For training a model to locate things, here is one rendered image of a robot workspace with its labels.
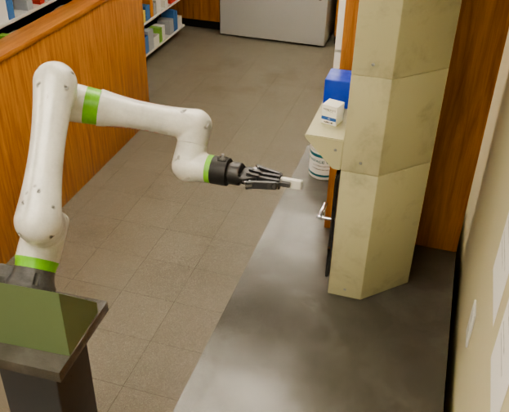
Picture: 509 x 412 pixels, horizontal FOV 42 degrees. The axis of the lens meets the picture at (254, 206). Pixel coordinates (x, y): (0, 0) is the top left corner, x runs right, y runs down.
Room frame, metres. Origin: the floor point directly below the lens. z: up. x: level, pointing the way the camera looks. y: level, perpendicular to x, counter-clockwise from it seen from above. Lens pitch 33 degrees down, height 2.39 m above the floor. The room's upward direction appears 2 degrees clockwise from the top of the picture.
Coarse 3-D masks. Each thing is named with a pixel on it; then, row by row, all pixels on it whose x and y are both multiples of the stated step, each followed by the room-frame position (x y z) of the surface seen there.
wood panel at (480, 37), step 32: (352, 0) 2.07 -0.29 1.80; (480, 0) 1.97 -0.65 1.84; (352, 32) 2.07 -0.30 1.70; (480, 32) 1.96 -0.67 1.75; (480, 64) 1.96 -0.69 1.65; (448, 96) 1.98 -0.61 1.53; (480, 96) 1.95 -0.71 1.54; (448, 128) 1.97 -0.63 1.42; (480, 128) 1.95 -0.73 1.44; (448, 160) 1.97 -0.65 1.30; (448, 192) 1.96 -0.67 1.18; (448, 224) 1.96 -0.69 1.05
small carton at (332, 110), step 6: (324, 102) 1.82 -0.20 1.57; (330, 102) 1.82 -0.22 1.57; (336, 102) 1.82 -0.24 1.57; (342, 102) 1.83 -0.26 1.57; (324, 108) 1.81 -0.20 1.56; (330, 108) 1.80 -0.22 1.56; (336, 108) 1.79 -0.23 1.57; (342, 108) 1.82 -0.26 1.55; (324, 114) 1.81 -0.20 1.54; (330, 114) 1.80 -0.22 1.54; (336, 114) 1.79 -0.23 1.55; (342, 114) 1.82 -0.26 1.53; (324, 120) 1.81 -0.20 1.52; (330, 120) 1.80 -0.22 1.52; (336, 120) 1.79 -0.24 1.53
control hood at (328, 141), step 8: (320, 112) 1.88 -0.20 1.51; (344, 112) 1.89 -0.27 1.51; (320, 120) 1.82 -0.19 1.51; (344, 120) 1.83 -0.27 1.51; (312, 128) 1.77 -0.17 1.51; (320, 128) 1.77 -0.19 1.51; (328, 128) 1.77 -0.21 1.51; (336, 128) 1.77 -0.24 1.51; (344, 128) 1.77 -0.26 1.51; (312, 136) 1.73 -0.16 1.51; (320, 136) 1.72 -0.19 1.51; (328, 136) 1.72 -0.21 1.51; (336, 136) 1.72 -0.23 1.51; (344, 136) 1.73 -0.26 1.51; (312, 144) 1.72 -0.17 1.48; (320, 144) 1.72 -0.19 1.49; (328, 144) 1.71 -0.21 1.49; (336, 144) 1.70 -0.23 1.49; (320, 152) 1.72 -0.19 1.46; (328, 152) 1.71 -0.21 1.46; (336, 152) 1.70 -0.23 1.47; (328, 160) 1.71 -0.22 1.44; (336, 160) 1.70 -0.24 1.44; (336, 168) 1.70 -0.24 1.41
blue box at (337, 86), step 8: (336, 72) 1.99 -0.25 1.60; (344, 72) 1.99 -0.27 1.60; (328, 80) 1.93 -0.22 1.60; (336, 80) 1.92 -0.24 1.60; (344, 80) 1.92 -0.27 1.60; (328, 88) 1.93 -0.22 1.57; (336, 88) 1.92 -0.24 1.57; (344, 88) 1.91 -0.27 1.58; (328, 96) 1.93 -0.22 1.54; (336, 96) 1.92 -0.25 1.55; (344, 96) 1.91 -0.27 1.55
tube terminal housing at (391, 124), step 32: (352, 96) 1.70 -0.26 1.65; (384, 96) 1.67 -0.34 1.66; (416, 96) 1.71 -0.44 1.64; (352, 128) 1.69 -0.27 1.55; (384, 128) 1.67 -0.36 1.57; (416, 128) 1.72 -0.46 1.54; (352, 160) 1.69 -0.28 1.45; (384, 160) 1.68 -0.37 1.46; (416, 160) 1.73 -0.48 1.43; (352, 192) 1.69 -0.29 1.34; (384, 192) 1.68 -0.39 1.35; (416, 192) 1.75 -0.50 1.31; (352, 224) 1.68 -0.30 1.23; (384, 224) 1.69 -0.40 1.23; (416, 224) 1.76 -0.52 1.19; (352, 256) 1.68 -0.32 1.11; (384, 256) 1.70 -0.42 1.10; (352, 288) 1.68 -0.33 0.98; (384, 288) 1.71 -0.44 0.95
